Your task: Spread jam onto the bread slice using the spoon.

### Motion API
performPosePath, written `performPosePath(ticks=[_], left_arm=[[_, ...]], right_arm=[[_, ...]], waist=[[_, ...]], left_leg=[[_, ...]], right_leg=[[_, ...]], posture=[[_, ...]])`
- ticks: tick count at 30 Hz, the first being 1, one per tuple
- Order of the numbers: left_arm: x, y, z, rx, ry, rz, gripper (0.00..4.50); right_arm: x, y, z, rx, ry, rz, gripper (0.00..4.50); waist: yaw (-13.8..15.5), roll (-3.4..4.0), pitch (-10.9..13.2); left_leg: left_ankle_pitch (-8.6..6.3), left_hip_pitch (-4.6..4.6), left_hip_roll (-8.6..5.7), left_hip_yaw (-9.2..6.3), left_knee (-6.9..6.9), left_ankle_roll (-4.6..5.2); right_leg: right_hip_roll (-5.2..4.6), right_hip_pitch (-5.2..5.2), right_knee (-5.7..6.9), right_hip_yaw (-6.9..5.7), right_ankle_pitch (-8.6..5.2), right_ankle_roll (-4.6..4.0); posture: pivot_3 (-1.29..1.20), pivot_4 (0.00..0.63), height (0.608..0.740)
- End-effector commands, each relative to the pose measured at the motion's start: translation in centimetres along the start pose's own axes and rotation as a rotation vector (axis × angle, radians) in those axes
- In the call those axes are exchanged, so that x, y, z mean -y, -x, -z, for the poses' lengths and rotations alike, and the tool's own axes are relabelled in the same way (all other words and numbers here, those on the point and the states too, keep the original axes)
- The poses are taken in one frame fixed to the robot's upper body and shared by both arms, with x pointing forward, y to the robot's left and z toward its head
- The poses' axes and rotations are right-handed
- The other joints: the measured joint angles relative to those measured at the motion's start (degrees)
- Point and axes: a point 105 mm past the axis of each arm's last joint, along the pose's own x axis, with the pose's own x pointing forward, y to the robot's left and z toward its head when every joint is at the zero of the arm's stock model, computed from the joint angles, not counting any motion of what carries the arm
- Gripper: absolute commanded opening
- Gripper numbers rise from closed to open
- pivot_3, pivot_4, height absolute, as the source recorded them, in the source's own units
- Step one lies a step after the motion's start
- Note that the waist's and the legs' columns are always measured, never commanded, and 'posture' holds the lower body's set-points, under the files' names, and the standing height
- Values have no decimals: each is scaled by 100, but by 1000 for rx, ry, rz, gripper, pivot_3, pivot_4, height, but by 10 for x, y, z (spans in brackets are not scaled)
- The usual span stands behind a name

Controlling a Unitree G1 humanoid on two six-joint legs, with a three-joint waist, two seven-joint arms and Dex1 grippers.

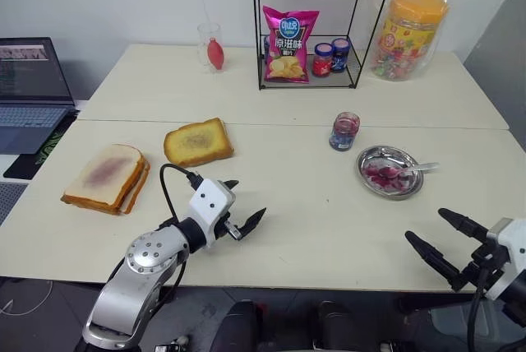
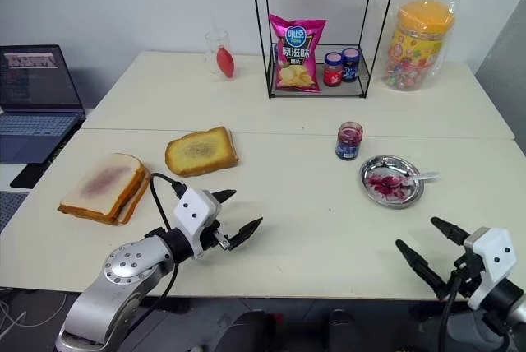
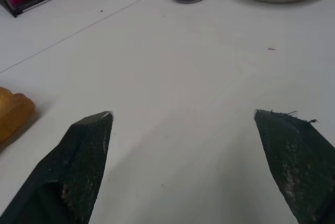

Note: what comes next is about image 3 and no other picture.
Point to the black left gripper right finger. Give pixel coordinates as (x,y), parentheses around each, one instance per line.
(295,161)

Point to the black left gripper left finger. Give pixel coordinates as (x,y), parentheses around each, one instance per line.
(78,161)

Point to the golden toasted bread slice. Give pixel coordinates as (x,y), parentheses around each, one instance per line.
(11,114)

